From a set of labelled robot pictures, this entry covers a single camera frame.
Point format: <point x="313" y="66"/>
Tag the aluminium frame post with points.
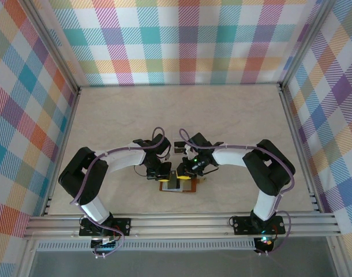
<point x="53" y="47"/>
<point x="306" y="43"/>

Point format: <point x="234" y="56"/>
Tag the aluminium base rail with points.
<point x="179" y="226"/>

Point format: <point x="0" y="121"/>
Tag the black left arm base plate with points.
<point x="122" y="226"/>

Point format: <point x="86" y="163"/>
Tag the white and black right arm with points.
<point x="228" y="157"/>

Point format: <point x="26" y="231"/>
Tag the brown leather card holder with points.
<point x="197" y="186"/>

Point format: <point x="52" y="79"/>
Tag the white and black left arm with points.
<point x="124" y="160"/>

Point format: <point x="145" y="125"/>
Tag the grey-green card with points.
<point x="190" y="186"/>

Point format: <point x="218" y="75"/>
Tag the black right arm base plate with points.
<point x="241" y="225"/>

